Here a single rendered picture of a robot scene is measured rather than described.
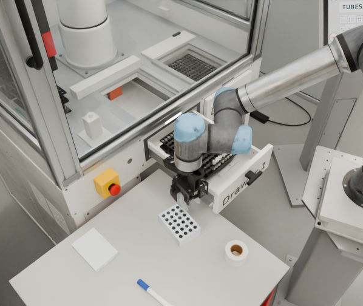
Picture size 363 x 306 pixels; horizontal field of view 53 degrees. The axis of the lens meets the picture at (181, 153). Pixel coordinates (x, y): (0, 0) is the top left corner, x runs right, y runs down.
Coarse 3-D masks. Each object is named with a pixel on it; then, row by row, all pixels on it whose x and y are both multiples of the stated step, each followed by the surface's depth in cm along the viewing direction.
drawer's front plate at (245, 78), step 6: (246, 72) 153; (240, 78) 151; (246, 78) 154; (228, 84) 148; (234, 84) 149; (240, 84) 153; (210, 96) 142; (210, 102) 142; (204, 108) 144; (210, 108) 145; (204, 114) 146; (210, 114) 147
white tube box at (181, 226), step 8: (168, 208) 121; (176, 208) 121; (160, 216) 119; (168, 216) 119; (176, 216) 119; (184, 216) 121; (168, 224) 118; (176, 224) 117; (184, 224) 117; (192, 224) 119; (168, 232) 118; (176, 232) 116; (184, 232) 115; (192, 232) 115; (200, 232) 118; (176, 240) 115; (184, 240) 114
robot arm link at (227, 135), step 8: (224, 112) 94; (232, 112) 94; (216, 120) 94; (224, 120) 92; (232, 120) 91; (240, 120) 94; (208, 128) 89; (216, 128) 89; (224, 128) 89; (232, 128) 89; (240, 128) 89; (248, 128) 89; (208, 136) 88; (216, 136) 88; (224, 136) 88; (232, 136) 88; (240, 136) 88; (248, 136) 88; (208, 144) 89; (216, 144) 89; (224, 144) 89; (232, 144) 88; (240, 144) 88; (248, 144) 89; (208, 152) 92; (216, 152) 91; (224, 152) 91; (232, 152) 90; (240, 152) 90; (248, 152) 91
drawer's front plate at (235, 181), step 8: (264, 152) 121; (256, 160) 119; (264, 160) 125; (240, 168) 116; (248, 168) 117; (256, 168) 123; (264, 168) 129; (232, 176) 114; (240, 176) 115; (224, 184) 112; (232, 184) 113; (240, 184) 119; (216, 192) 110; (224, 192) 112; (216, 200) 112; (216, 208) 115
